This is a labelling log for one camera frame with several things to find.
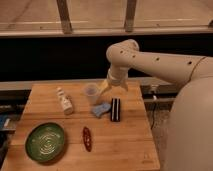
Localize black cable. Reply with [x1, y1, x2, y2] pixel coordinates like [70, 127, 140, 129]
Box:
[146, 95, 160, 131]

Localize black rectangular box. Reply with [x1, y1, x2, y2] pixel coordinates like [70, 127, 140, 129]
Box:
[110, 98, 120, 122]

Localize grey metal rail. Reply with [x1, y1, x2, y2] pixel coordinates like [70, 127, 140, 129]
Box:
[0, 77, 183, 92]

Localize white squeeze bottle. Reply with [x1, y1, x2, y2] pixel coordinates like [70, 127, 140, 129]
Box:
[57, 87, 74, 115]

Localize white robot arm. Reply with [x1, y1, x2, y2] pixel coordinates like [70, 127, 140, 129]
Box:
[101, 39, 213, 171]

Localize green ceramic bowl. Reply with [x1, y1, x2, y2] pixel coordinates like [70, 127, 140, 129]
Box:
[25, 122, 65, 163]

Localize wooden table block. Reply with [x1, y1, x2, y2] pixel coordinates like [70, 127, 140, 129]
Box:
[1, 81, 160, 171]

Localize translucent white ceramic cup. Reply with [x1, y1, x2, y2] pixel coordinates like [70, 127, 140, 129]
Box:
[84, 83, 99, 105]

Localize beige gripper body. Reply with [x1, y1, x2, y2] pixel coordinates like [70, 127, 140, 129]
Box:
[98, 78, 128, 99]

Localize red chili pepper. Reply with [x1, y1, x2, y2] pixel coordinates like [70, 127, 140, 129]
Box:
[83, 127, 92, 152]

